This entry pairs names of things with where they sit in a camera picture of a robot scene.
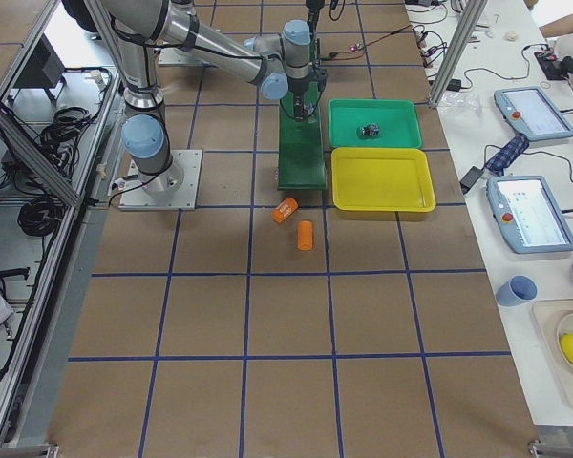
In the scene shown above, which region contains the red black power cable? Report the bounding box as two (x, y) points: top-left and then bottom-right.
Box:
(327, 26), (414, 61)

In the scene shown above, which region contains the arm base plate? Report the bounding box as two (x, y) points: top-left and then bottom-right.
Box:
(117, 149), (202, 211)

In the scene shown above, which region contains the plain orange cylinder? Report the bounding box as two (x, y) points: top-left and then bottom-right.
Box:
(297, 220), (314, 251)

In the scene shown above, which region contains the blue plaid cloth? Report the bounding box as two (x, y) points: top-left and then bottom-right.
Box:
(484, 134), (530, 176)

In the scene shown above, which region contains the green conveyor belt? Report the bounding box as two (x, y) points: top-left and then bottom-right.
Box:
(278, 38), (327, 191)

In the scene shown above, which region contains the teach pendant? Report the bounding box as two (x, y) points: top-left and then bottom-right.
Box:
(486, 176), (573, 254)
(493, 86), (573, 142)

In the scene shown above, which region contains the blue plastic cup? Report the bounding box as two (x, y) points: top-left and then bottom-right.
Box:
(496, 275), (538, 307)

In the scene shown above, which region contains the aluminium frame strut left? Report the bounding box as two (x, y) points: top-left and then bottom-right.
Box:
(0, 100), (81, 207)

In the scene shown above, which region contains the black adapter on table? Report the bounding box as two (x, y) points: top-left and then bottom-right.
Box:
(459, 166), (483, 195)

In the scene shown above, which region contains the green push button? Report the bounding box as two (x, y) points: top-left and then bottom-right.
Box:
(357, 123), (381, 139)
(303, 102), (315, 118)

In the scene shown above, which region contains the aluminium frame strut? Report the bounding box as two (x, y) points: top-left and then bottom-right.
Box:
(0, 100), (81, 207)
(429, 0), (487, 108)

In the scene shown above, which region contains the aluminium frame strut right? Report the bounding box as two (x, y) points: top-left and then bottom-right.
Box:
(429, 0), (487, 108)

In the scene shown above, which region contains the yellow plastic tray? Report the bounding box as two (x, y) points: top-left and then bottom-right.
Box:
(331, 147), (436, 213)

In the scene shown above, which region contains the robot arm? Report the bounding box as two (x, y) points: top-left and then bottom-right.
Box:
(101, 1), (327, 191)

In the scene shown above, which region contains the black cable bundle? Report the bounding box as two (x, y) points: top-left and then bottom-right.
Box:
(17, 196), (63, 238)

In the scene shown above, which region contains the beige tray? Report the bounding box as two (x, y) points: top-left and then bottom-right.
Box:
(532, 299), (573, 408)

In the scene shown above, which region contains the orange cylinder with 4680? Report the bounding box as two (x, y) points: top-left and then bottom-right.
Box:
(271, 197), (299, 224)

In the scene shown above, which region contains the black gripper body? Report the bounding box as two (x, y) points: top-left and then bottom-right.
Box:
(287, 66), (328, 102)

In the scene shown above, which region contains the green plastic tray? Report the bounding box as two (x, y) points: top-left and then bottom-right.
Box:
(328, 98), (422, 148)

